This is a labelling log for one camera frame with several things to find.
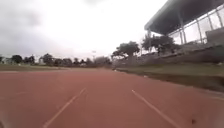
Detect distant low building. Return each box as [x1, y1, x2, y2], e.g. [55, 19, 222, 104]
[93, 56, 113, 68]

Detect floodlight pole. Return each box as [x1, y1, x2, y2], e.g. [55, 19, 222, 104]
[91, 49, 98, 63]

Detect flat-topped tree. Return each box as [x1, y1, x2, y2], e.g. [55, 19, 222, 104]
[111, 40, 141, 60]

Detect red running track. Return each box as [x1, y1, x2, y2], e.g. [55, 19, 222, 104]
[0, 67, 224, 128]

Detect tall dark tree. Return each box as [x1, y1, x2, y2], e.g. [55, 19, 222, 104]
[140, 31, 176, 55]

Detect row of distant trees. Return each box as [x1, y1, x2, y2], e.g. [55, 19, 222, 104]
[0, 52, 113, 68]

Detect white lane lines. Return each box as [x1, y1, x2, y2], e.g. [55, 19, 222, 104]
[0, 87, 224, 128]

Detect grass strip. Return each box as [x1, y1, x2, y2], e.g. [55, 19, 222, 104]
[116, 62, 224, 78]

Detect roofed grandstand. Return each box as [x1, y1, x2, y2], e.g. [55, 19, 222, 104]
[143, 0, 224, 54]

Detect grass field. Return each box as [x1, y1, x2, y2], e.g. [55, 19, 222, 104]
[0, 63, 64, 72]

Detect grey boundary wall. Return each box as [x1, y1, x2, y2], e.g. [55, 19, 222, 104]
[112, 44, 224, 66]

